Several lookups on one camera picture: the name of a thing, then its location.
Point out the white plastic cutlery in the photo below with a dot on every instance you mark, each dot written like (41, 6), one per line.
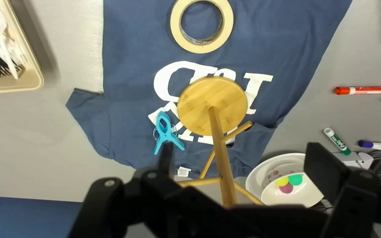
(3, 31)

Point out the green disc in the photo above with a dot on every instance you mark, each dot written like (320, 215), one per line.
(295, 179)

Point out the wooden peg hanger stand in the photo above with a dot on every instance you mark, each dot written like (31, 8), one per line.
(212, 106)

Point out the pink disc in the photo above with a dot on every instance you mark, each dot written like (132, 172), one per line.
(286, 190)

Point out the blue printed t-shirt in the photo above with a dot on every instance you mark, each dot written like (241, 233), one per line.
(124, 88)

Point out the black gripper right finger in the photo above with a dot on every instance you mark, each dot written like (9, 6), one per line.
(327, 172)

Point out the red marker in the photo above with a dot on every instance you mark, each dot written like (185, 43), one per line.
(363, 90)

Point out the beige cutlery tray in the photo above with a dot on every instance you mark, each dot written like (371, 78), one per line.
(29, 81)

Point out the beige masking tape roll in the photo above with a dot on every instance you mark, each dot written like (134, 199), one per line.
(177, 38)

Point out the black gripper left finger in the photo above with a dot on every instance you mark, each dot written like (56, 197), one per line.
(167, 160)

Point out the white bowl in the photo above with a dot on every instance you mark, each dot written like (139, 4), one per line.
(261, 180)

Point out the blue office chair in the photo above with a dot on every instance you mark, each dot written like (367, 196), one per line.
(23, 219)

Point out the yellow disc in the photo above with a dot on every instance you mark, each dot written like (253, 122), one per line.
(282, 182)

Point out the green marker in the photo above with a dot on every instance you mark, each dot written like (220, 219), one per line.
(336, 141)

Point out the turquoise plastic clip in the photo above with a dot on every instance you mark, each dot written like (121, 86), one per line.
(163, 133)

